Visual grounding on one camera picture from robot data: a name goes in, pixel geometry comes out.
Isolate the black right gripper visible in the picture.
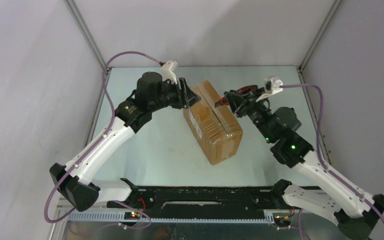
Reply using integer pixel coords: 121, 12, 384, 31
223, 87, 275, 143

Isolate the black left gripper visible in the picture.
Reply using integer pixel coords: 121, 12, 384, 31
149, 77, 201, 113

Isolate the red black utility knife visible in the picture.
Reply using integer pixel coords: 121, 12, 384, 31
229, 85, 258, 100

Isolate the brown cardboard express box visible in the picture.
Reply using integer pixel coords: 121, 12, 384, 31
183, 80, 243, 166

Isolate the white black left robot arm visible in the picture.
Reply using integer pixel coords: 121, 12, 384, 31
49, 72, 201, 212

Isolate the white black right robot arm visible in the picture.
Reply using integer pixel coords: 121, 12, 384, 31
214, 90, 384, 240

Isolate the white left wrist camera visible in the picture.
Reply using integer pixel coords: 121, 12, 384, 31
160, 60, 178, 81

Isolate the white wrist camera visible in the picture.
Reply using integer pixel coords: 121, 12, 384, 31
160, 60, 178, 81
264, 77, 284, 95

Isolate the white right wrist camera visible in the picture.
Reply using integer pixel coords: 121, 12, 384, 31
264, 77, 284, 95

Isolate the aluminium left corner post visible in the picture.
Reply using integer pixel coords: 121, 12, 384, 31
64, 0, 107, 70

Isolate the aluminium corner post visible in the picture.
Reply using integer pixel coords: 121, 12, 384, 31
64, 0, 107, 70
298, 0, 344, 73

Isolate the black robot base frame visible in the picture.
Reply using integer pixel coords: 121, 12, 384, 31
79, 178, 339, 230

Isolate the aluminium right corner post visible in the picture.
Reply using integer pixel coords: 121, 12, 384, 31
298, 0, 344, 73

